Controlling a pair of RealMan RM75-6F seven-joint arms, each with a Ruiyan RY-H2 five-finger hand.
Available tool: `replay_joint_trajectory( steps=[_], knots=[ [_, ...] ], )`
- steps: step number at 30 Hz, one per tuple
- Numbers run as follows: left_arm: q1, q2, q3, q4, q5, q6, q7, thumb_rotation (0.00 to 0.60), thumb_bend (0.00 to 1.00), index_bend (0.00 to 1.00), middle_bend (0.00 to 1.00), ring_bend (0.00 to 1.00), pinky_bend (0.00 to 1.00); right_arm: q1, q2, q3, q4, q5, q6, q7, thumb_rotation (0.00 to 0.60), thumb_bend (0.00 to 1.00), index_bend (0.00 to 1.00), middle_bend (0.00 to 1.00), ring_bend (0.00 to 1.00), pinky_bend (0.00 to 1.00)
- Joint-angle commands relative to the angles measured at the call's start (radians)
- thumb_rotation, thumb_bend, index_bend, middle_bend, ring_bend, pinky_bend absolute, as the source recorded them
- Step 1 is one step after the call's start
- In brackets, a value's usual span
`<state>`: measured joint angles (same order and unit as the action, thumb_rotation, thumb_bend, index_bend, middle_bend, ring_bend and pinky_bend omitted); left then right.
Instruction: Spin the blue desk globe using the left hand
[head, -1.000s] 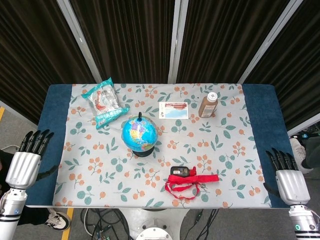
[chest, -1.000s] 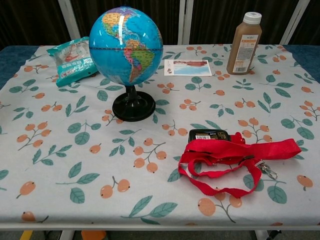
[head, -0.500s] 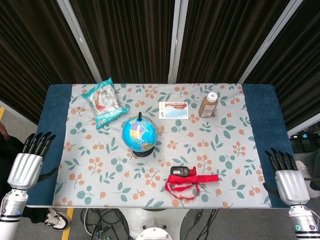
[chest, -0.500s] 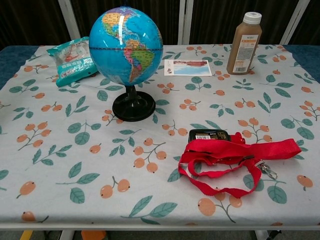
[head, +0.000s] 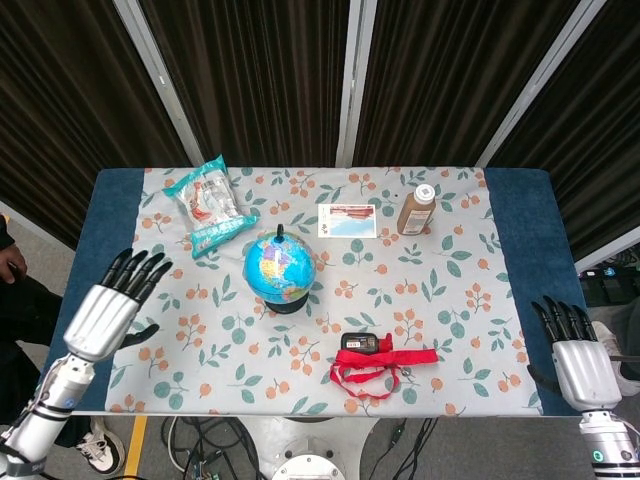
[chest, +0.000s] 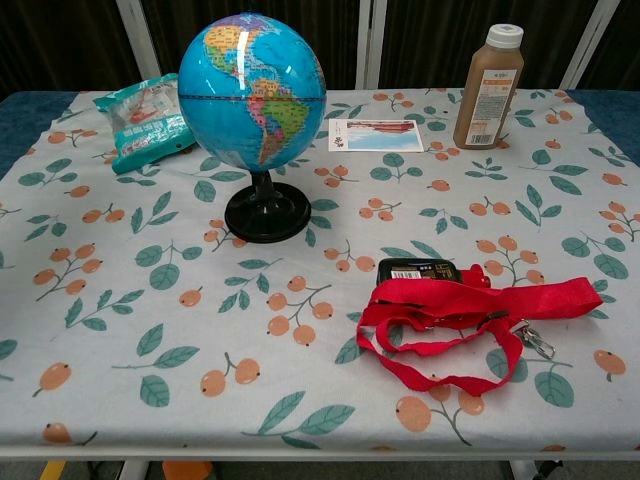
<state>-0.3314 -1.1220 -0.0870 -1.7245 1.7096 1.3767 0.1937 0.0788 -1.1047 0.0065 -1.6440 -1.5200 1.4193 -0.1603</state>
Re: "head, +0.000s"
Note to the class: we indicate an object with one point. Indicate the black device with label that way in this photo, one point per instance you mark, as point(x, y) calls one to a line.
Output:
point(360, 342)

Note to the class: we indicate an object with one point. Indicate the small blue globe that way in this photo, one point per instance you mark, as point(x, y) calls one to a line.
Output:
point(279, 272)

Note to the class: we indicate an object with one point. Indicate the person's hand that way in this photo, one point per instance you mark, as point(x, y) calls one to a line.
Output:
point(11, 265)

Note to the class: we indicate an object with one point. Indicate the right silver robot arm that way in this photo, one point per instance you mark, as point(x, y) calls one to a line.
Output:
point(607, 442)

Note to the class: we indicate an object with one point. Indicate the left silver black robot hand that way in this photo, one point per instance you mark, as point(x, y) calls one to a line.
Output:
point(102, 315)

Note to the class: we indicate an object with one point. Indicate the picture postcard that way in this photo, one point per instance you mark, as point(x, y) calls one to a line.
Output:
point(347, 220)

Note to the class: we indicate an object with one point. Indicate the floral tablecloth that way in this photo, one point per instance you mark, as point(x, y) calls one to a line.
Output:
point(320, 290)

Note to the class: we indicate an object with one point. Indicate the white black sneaker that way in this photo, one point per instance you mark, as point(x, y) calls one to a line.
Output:
point(100, 450)

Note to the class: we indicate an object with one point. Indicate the teal snack bag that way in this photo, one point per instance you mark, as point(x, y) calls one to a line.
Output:
point(210, 205)

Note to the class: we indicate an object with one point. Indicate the brown drink bottle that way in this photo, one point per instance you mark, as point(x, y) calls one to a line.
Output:
point(416, 211)

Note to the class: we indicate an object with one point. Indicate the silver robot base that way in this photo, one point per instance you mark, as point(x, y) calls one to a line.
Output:
point(312, 447)

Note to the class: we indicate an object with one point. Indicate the blue table mat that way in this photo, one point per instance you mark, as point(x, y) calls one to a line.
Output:
point(100, 240)

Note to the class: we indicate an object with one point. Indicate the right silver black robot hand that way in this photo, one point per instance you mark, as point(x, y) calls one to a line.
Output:
point(582, 360)

